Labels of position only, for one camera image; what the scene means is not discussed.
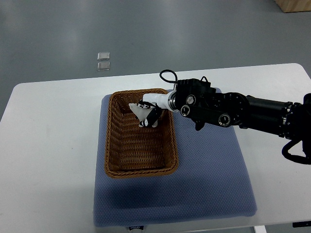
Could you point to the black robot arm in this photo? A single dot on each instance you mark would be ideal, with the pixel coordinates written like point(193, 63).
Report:
point(197, 100)

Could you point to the blue grey fabric mat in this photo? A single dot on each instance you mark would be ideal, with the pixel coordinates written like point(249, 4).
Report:
point(211, 181)

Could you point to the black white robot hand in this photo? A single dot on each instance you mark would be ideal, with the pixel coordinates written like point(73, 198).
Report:
point(155, 99)

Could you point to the black table control panel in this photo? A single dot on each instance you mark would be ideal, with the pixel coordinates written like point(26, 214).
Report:
point(302, 224)

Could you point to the wooden box corner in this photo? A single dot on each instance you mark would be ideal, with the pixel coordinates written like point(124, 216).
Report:
point(293, 6)

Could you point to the brown wicker basket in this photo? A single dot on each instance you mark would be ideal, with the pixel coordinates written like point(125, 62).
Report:
point(131, 151)

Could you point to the upper silver floor plate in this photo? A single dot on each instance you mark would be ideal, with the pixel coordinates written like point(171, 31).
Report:
point(103, 56)

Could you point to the white toy polar bear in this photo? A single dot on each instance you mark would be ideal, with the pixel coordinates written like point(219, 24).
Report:
point(148, 117)

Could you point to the white table leg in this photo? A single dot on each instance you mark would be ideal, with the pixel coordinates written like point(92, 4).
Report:
point(260, 229)

